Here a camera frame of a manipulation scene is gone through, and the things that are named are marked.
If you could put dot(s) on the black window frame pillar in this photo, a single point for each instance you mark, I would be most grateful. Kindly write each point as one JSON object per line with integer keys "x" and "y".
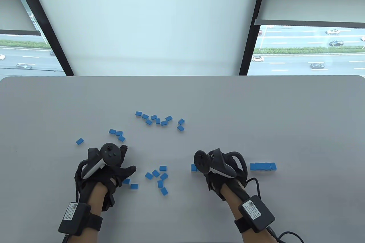
{"x": 253, "y": 26}
{"x": 42, "y": 23}

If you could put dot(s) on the person's left forearm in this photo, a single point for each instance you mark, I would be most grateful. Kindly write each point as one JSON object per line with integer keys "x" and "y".
{"x": 97, "y": 199}

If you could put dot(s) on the blue mahjong tiles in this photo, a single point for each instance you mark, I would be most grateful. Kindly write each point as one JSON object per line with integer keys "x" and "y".
{"x": 163, "y": 168}

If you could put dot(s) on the wide white roller blind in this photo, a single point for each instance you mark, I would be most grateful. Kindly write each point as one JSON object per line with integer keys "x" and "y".
{"x": 142, "y": 20}

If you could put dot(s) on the black white handheld controller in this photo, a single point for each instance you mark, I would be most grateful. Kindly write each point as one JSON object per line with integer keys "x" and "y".
{"x": 111, "y": 154}
{"x": 200, "y": 161}

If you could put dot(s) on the person's left hand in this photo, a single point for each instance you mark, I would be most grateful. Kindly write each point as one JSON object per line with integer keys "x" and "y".
{"x": 125, "y": 172}

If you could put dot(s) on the blue mahjong tile wall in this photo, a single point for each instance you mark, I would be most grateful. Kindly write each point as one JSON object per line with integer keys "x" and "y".
{"x": 193, "y": 168}
{"x": 262, "y": 166}

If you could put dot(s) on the person's right hand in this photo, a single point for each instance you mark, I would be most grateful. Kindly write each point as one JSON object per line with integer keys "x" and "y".
{"x": 216, "y": 181}

